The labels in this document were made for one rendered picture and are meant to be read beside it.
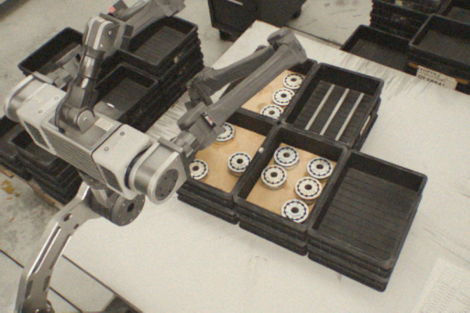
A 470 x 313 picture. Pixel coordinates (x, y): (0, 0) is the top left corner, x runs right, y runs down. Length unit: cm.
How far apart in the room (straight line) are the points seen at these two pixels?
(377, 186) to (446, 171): 37
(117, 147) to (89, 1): 334
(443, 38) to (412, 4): 30
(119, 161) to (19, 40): 322
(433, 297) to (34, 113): 145
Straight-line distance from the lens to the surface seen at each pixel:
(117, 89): 327
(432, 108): 260
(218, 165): 219
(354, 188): 212
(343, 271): 206
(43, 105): 161
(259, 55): 168
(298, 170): 215
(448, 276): 214
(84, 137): 148
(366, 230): 203
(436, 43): 324
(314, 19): 414
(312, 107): 237
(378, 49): 349
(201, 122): 149
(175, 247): 217
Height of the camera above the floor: 258
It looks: 51 degrees down
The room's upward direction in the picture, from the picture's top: 9 degrees counter-clockwise
